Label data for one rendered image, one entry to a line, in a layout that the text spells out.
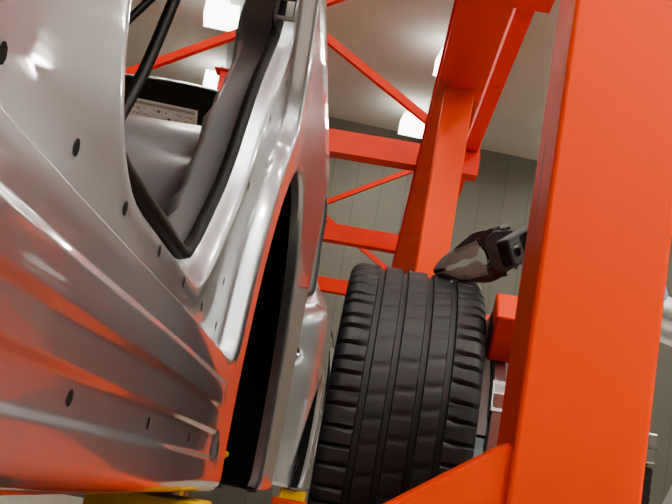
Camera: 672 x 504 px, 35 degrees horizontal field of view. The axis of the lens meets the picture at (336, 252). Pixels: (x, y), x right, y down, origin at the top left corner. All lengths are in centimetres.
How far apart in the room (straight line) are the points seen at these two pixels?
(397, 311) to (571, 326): 44
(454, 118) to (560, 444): 462
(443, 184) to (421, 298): 401
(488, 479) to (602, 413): 16
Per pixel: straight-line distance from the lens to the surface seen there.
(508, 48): 647
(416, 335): 170
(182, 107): 512
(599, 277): 138
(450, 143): 584
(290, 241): 218
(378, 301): 176
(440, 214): 572
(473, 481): 134
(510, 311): 174
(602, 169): 142
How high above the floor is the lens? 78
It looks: 12 degrees up
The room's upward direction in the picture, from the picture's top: 10 degrees clockwise
